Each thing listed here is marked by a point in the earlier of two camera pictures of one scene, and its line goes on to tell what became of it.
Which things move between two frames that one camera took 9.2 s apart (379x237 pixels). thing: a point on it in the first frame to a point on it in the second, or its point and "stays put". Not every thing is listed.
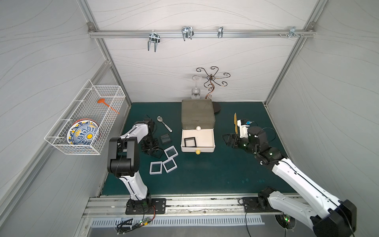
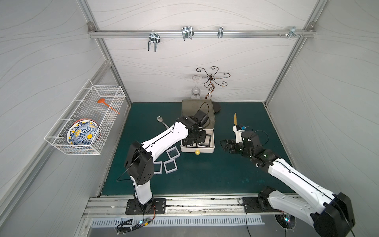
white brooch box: x=155 y=168 stays put
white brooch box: x=170 y=165 stays put
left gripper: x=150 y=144 to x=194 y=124
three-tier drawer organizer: x=198 y=123 stays put
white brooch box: x=171 y=152 stays put
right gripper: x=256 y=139 to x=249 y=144
